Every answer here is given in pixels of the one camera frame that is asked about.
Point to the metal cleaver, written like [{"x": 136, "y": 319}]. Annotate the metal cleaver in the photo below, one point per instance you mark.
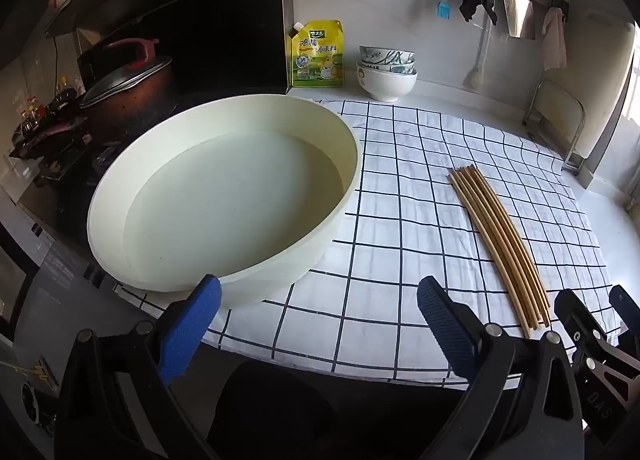
[{"x": 520, "y": 20}]

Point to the black gas cooktop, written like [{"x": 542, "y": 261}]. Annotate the black gas cooktop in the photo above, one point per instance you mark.
[{"x": 65, "y": 190}]

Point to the yellow seasoning pouch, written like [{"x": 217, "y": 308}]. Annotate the yellow seasoning pouch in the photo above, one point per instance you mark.
[{"x": 317, "y": 60}]

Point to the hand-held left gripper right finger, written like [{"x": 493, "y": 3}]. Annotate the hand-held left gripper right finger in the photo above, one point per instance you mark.
[{"x": 447, "y": 327}]

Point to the white hanging towel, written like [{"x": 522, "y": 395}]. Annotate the white hanging towel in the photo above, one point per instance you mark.
[{"x": 554, "y": 40}]

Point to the row of condiment bottles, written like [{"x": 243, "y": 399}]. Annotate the row of condiment bottles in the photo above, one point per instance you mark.
[{"x": 50, "y": 105}]

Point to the large cream round basin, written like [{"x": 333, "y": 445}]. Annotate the large cream round basin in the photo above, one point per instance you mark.
[{"x": 225, "y": 180}]

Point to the white black checked cloth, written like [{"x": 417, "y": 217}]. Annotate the white black checked cloth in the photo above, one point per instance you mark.
[{"x": 400, "y": 190}]

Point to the dark red saucepan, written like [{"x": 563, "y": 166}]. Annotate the dark red saucepan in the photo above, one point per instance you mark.
[{"x": 145, "y": 110}]

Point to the blue patterned bowl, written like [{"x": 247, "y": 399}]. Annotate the blue patterned bowl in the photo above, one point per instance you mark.
[
  {"x": 387, "y": 53},
  {"x": 395, "y": 67}
]

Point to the bundle of wooden chopsticks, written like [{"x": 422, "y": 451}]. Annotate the bundle of wooden chopsticks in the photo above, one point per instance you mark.
[{"x": 500, "y": 240}]

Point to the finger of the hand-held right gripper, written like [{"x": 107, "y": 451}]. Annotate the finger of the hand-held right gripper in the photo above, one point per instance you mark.
[
  {"x": 625, "y": 305},
  {"x": 575, "y": 315}
]

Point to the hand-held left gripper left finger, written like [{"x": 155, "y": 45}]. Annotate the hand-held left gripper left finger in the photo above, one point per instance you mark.
[{"x": 192, "y": 325}]

